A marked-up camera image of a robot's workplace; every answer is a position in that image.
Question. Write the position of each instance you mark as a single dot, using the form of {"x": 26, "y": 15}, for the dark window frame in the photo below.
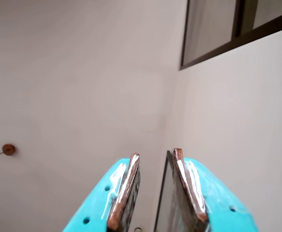
{"x": 228, "y": 46}

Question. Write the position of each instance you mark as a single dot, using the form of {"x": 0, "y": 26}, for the dark framed panel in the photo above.
{"x": 166, "y": 212}

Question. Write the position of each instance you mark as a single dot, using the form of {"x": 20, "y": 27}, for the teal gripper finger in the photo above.
{"x": 215, "y": 200}
{"x": 100, "y": 203}

